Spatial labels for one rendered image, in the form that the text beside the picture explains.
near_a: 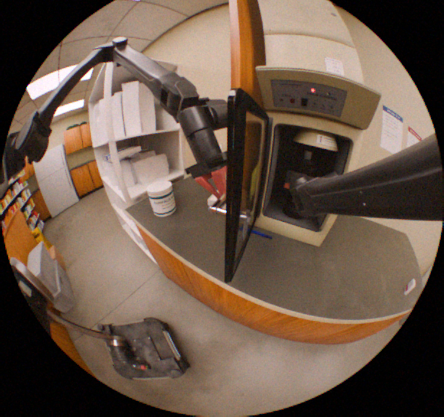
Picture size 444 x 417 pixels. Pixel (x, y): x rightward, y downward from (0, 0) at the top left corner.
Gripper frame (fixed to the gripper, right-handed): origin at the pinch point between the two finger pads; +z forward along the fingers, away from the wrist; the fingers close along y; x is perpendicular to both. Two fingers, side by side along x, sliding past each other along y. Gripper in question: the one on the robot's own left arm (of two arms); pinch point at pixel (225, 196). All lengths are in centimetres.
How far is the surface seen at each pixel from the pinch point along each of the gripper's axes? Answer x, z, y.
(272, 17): -22, -52, -33
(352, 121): -16.7, -7.4, -35.9
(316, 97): -14.6, -15.2, -26.5
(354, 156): -19.6, 3.2, -35.8
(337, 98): -13.2, -13.8, -31.7
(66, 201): 71, -104, 462
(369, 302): 5, 49, -44
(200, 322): 19, 104, 61
